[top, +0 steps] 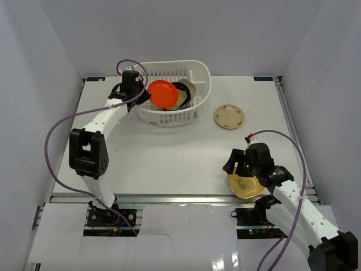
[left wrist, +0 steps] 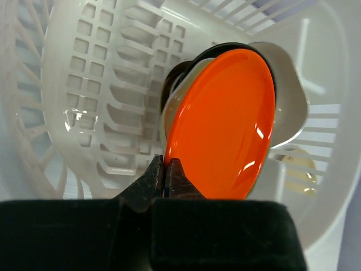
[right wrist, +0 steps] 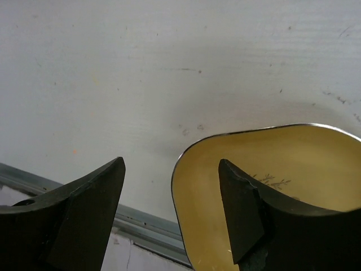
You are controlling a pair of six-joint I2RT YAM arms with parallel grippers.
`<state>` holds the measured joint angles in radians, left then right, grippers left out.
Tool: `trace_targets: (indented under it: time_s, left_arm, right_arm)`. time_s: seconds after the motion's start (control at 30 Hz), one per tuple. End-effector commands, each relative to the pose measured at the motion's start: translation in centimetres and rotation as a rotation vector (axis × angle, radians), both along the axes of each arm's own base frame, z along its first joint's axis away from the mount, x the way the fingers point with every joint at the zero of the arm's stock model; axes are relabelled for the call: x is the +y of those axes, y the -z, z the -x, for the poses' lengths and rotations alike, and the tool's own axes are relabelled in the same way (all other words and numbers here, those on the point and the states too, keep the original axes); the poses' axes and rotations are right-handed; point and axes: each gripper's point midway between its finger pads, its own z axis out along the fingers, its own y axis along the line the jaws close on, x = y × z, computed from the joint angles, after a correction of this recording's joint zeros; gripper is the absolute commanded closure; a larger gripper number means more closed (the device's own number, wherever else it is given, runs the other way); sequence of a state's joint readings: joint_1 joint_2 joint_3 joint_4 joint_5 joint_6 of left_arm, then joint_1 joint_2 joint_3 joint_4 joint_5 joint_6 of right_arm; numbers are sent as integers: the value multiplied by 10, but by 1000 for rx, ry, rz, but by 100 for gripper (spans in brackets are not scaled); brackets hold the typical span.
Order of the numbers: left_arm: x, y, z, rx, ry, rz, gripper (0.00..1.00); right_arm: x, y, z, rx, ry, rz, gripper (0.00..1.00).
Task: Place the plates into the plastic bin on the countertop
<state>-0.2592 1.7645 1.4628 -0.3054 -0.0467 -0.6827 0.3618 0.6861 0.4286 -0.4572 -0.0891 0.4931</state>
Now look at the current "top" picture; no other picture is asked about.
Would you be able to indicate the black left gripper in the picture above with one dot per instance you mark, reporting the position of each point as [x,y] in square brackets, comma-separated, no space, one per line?
[140,96]

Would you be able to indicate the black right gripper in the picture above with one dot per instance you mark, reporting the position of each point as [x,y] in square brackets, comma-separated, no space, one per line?
[237,156]

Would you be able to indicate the yellow square panda plate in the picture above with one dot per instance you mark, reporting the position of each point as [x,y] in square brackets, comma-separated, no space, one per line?
[244,187]

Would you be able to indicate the orange round plate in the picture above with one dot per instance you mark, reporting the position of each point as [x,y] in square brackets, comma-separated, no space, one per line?
[163,93]

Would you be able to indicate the black round plate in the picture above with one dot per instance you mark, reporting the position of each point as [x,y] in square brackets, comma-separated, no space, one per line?
[185,89]

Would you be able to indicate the cream square panda plate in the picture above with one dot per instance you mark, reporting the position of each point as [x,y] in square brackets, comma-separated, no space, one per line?
[192,89]

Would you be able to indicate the green square panda plate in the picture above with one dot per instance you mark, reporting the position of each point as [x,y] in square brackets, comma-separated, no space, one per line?
[181,98]

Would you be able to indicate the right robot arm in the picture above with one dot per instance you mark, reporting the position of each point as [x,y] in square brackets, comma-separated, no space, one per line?
[325,246]

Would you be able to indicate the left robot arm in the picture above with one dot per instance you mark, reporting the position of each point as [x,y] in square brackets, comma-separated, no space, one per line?
[88,154]

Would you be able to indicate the white plastic bin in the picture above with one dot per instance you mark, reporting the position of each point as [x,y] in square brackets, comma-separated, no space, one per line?
[185,71]

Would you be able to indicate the beige round floral plate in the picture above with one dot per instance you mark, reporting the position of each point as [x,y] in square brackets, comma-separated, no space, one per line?
[229,116]

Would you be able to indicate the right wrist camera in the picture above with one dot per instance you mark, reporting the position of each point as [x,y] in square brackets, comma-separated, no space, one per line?
[251,139]

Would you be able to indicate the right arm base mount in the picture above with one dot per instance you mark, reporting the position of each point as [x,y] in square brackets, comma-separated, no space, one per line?
[250,225]

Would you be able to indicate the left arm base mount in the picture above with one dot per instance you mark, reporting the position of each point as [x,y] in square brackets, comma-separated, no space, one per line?
[98,217]

